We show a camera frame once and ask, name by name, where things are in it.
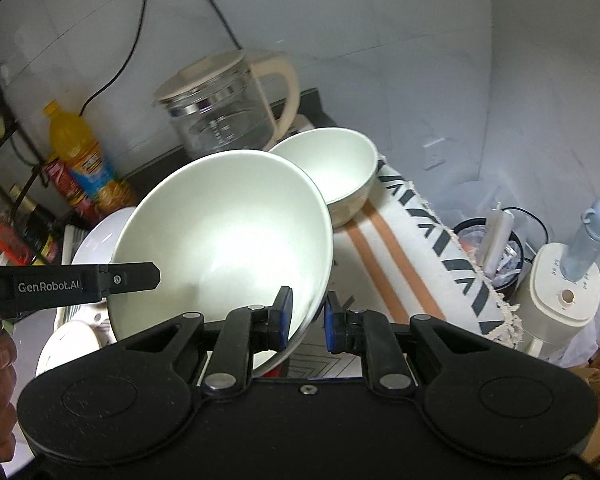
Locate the patterned white cloth mat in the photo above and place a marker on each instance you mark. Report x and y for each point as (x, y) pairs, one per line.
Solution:
(396, 257)

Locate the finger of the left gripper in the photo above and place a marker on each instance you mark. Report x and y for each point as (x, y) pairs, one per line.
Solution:
(124, 278)

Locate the black trash bin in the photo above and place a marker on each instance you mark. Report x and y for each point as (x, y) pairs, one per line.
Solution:
(493, 245)

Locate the orange juice bottle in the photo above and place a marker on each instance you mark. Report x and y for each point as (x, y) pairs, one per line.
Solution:
(73, 141)

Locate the glass kettle with cream lid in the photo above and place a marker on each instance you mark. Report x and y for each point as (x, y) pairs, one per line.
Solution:
(217, 103)

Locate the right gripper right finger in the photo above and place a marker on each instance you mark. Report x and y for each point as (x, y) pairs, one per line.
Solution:
(377, 342)

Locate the large pale green bowl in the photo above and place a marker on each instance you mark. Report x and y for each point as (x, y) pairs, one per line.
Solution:
(225, 232)

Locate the cream humidifier appliance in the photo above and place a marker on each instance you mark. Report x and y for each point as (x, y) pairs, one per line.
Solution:
(553, 309)

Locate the black spice rack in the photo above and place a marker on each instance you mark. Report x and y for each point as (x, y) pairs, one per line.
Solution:
(22, 175)

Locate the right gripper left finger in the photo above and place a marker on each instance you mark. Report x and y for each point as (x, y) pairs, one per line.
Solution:
(245, 332)

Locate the dark soy sauce jug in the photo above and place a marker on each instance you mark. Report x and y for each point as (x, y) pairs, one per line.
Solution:
(36, 224)

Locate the small cream bowl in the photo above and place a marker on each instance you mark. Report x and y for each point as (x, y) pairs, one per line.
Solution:
(341, 162)

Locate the white plate blue rim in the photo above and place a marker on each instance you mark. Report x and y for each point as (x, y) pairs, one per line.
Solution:
(98, 246)

